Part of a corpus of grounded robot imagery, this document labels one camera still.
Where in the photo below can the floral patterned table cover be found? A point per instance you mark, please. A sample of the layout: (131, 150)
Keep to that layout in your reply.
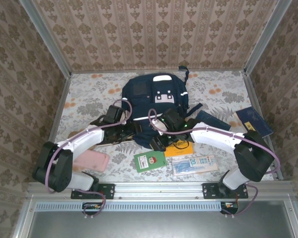
(124, 176)

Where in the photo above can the grey sheet metal panel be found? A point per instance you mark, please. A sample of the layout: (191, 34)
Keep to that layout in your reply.
(151, 223)

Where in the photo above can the yellow cartoon cover book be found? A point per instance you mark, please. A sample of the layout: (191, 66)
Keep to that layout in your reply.
(178, 151)

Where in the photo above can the green notebook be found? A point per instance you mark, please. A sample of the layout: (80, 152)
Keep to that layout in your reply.
(149, 161)

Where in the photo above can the dark blue paperback book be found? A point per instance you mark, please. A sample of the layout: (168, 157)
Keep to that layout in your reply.
(213, 120)

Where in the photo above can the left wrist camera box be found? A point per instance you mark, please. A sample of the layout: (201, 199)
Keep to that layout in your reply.
(124, 117)

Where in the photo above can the aluminium frame post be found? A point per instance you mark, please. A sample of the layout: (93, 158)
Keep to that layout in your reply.
(265, 37)
(47, 42)

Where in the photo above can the tan oval pouch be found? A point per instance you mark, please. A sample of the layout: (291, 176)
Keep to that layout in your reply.
(73, 135)

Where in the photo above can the blue face mask pack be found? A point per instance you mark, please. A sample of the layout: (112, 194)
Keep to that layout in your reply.
(193, 166)

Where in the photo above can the blue book with yellow label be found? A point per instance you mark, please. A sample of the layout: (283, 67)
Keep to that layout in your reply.
(253, 120)

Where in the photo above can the aluminium table side rail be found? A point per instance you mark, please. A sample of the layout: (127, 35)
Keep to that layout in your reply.
(249, 84)
(57, 116)

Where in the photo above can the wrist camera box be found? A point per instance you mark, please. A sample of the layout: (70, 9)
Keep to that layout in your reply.
(124, 117)
(160, 125)

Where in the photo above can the navy blue backpack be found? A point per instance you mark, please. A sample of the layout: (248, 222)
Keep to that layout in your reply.
(154, 91)

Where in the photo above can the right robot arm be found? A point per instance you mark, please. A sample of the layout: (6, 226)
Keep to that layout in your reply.
(213, 135)

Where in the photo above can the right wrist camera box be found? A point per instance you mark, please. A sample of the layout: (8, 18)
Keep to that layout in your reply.
(160, 125)

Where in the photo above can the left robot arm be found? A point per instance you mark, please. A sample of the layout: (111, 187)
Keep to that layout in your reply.
(84, 138)

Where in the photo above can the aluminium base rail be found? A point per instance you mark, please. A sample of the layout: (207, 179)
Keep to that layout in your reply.
(159, 189)

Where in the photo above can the pink pencil case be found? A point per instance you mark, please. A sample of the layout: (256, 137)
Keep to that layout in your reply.
(94, 161)

